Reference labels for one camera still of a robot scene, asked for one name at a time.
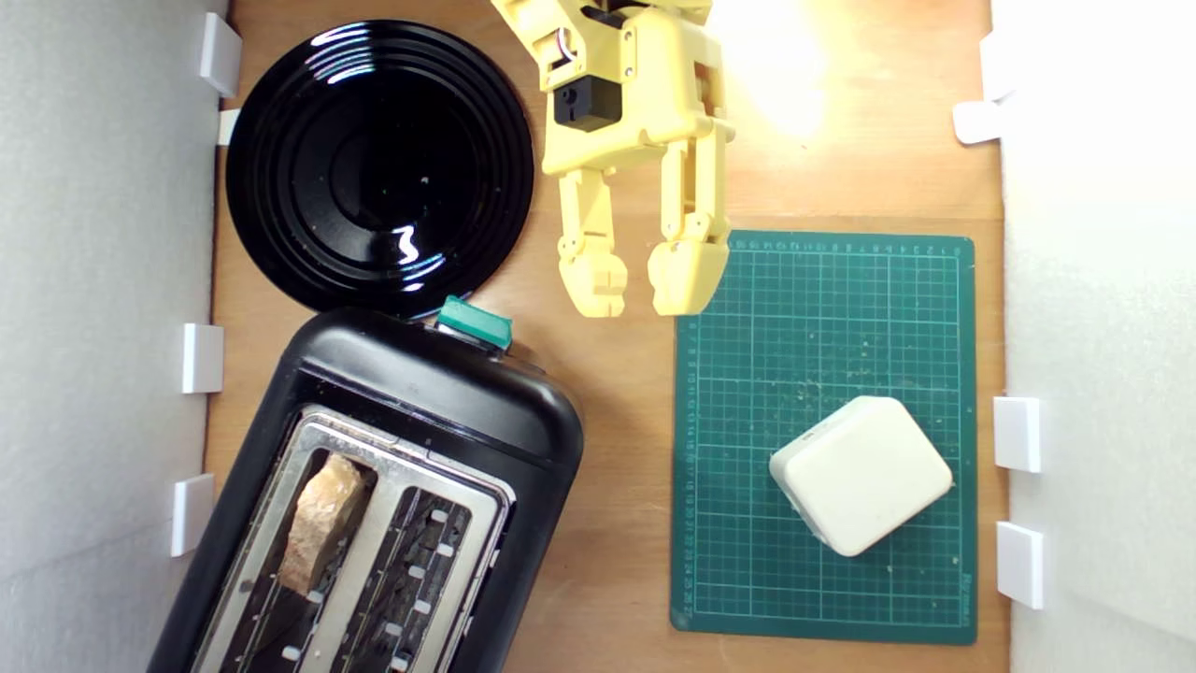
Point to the brown bread slice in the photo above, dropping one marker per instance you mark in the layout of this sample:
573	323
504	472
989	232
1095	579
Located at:
322	514

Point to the green toaster lever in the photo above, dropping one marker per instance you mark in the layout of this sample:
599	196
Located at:
475	322

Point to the black two-slot toaster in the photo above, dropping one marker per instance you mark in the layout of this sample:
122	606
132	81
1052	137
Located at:
420	393

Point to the green cutting mat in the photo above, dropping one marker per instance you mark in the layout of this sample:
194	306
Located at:
841	327

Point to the black plate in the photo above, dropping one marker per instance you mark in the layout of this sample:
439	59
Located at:
374	168

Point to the white block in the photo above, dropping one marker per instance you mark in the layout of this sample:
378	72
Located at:
860	477

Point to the small white wall clip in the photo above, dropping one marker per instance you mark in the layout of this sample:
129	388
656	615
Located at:
227	126

